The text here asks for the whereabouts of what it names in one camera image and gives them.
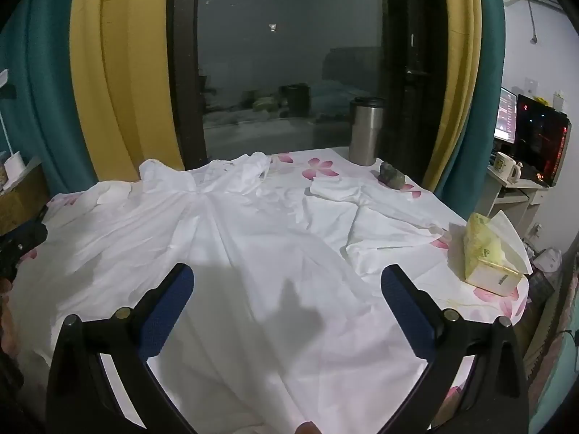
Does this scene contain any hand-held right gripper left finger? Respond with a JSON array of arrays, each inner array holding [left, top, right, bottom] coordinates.
[[45, 262, 196, 434]]

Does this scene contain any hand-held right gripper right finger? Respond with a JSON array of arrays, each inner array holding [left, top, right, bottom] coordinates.
[[380, 264, 530, 434]]

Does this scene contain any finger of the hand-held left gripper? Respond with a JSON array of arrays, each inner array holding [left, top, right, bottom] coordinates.
[[9, 221, 48, 255]]

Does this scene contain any white garment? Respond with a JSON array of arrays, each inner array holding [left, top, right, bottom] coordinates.
[[9, 151, 453, 434]]

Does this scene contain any person's left hand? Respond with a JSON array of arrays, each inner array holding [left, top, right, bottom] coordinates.
[[0, 278, 22, 359]]

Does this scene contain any brown cardboard box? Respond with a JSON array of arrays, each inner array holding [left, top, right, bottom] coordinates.
[[0, 157, 50, 237]]

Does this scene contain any yellow tissue pack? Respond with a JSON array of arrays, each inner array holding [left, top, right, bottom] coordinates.
[[461, 210, 534, 298]]

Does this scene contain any teal curtain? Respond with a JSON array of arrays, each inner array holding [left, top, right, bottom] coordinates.
[[445, 0, 506, 209], [0, 0, 98, 200]]

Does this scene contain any small grey stone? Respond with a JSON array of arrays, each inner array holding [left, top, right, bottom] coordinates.
[[377, 161, 407, 189]]

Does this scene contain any white desk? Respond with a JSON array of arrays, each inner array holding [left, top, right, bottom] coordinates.
[[475, 165, 551, 241]]

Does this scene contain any pink floral white tablecloth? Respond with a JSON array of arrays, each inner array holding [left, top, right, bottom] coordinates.
[[9, 146, 531, 434]]

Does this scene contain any white mug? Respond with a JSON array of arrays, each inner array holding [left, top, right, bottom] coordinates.
[[493, 151, 524, 184]]

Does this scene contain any yellow curtain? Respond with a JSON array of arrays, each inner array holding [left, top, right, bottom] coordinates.
[[69, 0, 186, 182], [423, 0, 483, 195]]

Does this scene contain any stainless steel tumbler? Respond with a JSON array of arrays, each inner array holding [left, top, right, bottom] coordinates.
[[348, 96, 386, 166]]

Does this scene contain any black computer case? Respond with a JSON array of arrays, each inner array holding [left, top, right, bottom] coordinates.
[[515, 94, 571, 188]]

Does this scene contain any computer monitor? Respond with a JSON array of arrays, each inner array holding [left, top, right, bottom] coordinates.
[[493, 87, 519, 144]]

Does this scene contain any dark framed glass window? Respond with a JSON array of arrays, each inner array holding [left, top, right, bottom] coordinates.
[[166, 0, 449, 186]]

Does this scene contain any wall power cable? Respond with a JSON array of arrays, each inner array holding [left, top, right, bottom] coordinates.
[[526, 0, 540, 46]]

